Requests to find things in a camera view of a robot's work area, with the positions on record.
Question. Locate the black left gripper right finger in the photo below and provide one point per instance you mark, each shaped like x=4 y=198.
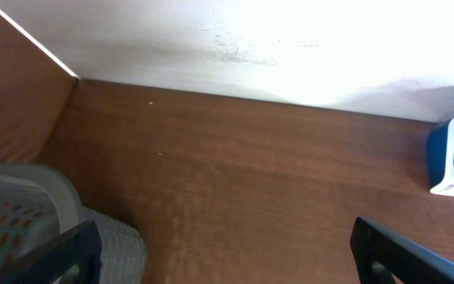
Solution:
x=383 y=256

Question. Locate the grey plastic mesh basket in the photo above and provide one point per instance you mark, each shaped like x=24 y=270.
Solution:
x=38 y=203

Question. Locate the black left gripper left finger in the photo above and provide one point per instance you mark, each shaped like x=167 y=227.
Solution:
x=79 y=246

